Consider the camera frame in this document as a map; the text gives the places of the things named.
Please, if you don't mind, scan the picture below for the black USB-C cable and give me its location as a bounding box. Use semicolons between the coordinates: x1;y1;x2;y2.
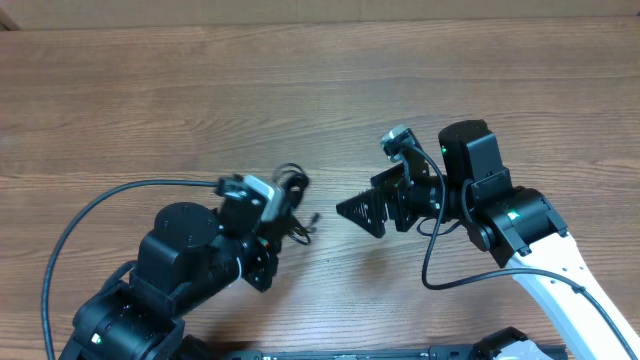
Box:
279;199;321;247

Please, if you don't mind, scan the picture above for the black USB-A cable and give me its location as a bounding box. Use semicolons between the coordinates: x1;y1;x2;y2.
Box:
272;162;312;221

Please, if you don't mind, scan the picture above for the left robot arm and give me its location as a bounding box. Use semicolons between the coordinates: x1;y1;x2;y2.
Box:
61;201;301;360

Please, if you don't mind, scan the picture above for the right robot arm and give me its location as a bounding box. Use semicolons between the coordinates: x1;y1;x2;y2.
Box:
336;120;639;359

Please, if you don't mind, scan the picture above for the right camera cable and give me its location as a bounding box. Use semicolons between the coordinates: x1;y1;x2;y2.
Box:
404;142;639;360

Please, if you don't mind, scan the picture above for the camera cable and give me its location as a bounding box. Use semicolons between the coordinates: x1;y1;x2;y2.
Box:
40;178;224;360
404;142;639;360

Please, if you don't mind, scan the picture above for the left camera cable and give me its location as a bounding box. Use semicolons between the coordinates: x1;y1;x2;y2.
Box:
40;178;224;360

